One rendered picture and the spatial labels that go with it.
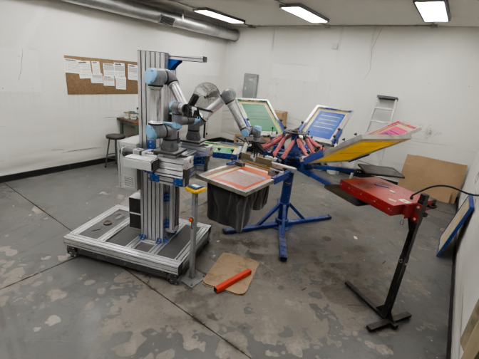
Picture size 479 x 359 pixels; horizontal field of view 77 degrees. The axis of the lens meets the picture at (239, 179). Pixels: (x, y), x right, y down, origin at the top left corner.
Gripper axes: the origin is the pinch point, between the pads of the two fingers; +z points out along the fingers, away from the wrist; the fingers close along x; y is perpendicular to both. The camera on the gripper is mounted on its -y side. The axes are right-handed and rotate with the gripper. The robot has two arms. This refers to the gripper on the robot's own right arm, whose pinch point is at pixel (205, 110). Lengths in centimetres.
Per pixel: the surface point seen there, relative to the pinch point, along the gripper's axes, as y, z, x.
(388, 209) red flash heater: 47, 105, -104
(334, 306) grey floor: 153, 85, -116
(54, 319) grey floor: 178, -65, 63
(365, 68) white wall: -124, -86, -499
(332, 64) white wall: -126, -155, -493
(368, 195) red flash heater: 44, 86, -112
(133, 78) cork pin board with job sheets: -19, -416, -190
